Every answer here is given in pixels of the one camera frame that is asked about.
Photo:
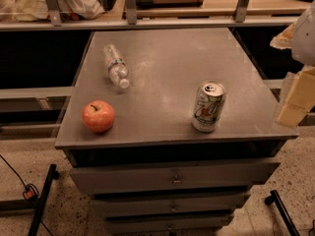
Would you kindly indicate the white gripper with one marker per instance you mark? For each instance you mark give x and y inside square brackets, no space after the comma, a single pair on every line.
[304,39]

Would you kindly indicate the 7up soda can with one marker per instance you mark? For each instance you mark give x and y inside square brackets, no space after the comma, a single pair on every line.
[209,103]

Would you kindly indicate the black right stand leg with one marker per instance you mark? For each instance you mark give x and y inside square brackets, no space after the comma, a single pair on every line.
[274,198]

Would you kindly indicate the black stand leg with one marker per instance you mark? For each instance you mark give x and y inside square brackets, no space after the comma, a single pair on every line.
[32,201]
[274,198]

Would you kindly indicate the top grey drawer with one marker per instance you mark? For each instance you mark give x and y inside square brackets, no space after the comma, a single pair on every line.
[173,175]

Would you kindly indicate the grey drawer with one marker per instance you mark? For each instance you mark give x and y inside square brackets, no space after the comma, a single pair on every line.
[169,204]
[173,175]
[167,223]

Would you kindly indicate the grey drawer cabinet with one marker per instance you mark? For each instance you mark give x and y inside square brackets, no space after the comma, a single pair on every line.
[153,115]

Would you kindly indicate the clear plastic water bottle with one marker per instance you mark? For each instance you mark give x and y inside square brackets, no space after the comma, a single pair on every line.
[115,66]

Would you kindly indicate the red apple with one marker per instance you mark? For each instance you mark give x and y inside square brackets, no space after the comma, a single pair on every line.
[98,116]

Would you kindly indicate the middle grey drawer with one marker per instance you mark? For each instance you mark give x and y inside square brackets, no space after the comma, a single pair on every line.
[169,204]

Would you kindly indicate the bottom grey drawer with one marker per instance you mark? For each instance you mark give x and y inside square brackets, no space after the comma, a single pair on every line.
[167,223]

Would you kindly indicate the grey low side bench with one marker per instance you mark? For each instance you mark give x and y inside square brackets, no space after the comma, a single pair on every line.
[32,113]

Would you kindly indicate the white cloth pile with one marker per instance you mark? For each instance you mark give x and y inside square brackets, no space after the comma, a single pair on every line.
[49,10]

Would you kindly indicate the black left stand leg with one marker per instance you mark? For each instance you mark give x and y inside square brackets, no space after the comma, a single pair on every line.
[32,201]

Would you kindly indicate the metal shelf rail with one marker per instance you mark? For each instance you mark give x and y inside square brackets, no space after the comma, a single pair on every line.
[214,13]

